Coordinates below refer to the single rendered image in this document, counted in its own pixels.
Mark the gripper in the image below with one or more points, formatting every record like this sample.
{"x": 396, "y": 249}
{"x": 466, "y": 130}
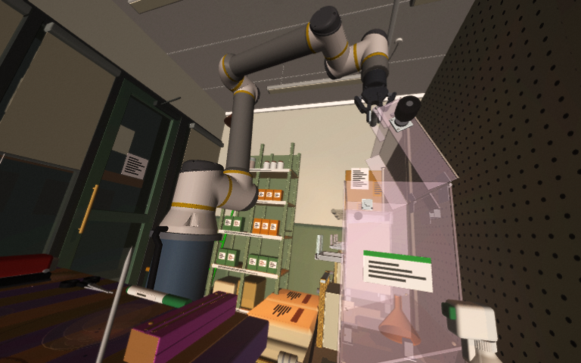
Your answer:
{"x": 374, "y": 86}

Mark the clear bin lid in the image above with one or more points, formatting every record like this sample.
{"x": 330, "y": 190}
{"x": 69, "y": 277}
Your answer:
{"x": 422, "y": 154}

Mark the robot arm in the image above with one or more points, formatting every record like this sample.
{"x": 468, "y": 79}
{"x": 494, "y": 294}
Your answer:
{"x": 240, "y": 136}

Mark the black lid knob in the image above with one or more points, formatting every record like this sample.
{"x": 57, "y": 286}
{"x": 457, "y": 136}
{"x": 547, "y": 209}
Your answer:
{"x": 407, "y": 109}

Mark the white green price ticket holder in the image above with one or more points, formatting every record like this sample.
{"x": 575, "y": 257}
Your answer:
{"x": 397, "y": 272}

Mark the green shelf unit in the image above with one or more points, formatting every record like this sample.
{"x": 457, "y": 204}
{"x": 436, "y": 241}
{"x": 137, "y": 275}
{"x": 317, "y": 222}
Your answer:
{"x": 247, "y": 245}

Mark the magenta box with tan end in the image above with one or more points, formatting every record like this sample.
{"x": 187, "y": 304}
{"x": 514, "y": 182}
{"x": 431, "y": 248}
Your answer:
{"x": 181, "y": 326}

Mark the ceiling tube lamp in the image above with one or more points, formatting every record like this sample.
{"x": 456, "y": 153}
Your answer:
{"x": 313, "y": 83}

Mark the cardboard box with paper label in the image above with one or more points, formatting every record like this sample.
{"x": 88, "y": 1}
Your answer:
{"x": 376, "y": 181}

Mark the grey ceiling pole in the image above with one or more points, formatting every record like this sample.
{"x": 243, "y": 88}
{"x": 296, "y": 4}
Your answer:
{"x": 394, "y": 20}

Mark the small orange box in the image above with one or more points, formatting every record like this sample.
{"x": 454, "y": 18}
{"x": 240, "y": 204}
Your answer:
{"x": 278, "y": 195}
{"x": 274, "y": 227}
{"x": 269, "y": 195}
{"x": 256, "y": 227}
{"x": 261, "y": 195}
{"x": 265, "y": 227}

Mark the black pegboard panel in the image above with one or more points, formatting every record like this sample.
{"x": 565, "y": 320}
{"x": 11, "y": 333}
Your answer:
{"x": 513, "y": 159}

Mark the small green box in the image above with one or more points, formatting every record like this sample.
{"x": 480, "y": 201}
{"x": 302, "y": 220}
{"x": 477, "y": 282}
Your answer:
{"x": 228, "y": 223}
{"x": 252, "y": 262}
{"x": 221, "y": 257}
{"x": 237, "y": 223}
{"x": 262, "y": 263}
{"x": 272, "y": 264}
{"x": 232, "y": 258}

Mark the cork strip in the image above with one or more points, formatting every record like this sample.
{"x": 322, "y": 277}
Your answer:
{"x": 324, "y": 308}

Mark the orange funnel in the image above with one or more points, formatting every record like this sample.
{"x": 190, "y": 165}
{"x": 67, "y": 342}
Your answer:
{"x": 399, "y": 326}

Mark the plain cardboard box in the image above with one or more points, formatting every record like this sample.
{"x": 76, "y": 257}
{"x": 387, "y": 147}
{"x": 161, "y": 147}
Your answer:
{"x": 253, "y": 292}
{"x": 226, "y": 286}

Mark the large orange cardboard box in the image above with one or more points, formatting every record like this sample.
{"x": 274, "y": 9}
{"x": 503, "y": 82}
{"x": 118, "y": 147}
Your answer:
{"x": 286, "y": 315}

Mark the ceiling panel light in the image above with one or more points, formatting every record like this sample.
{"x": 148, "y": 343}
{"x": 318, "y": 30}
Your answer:
{"x": 154, "y": 4}

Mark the white paper notice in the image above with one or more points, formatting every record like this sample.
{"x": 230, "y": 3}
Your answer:
{"x": 135, "y": 166}

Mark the cream container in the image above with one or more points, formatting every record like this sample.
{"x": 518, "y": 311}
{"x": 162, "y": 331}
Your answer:
{"x": 290, "y": 349}

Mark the dark purple block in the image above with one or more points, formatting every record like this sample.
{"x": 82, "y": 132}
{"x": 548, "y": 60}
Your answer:
{"x": 236, "y": 340}

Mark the dark green door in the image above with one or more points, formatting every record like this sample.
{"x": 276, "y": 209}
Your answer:
{"x": 118, "y": 213}

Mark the white green marker pen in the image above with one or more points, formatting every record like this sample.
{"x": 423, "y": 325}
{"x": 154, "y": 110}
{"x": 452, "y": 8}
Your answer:
{"x": 156, "y": 296}

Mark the thin grey rod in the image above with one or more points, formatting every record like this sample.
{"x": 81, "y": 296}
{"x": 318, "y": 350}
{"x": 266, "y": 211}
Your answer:
{"x": 113, "y": 308}

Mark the black scissors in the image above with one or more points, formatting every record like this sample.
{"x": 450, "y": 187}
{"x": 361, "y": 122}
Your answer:
{"x": 84, "y": 283}

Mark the dark framed window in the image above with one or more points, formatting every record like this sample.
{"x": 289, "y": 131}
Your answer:
{"x": 27, "y": 204}

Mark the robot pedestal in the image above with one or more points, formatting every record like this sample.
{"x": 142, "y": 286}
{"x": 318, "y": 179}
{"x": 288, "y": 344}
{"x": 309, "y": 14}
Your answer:
{"x": 186, "y": 267}

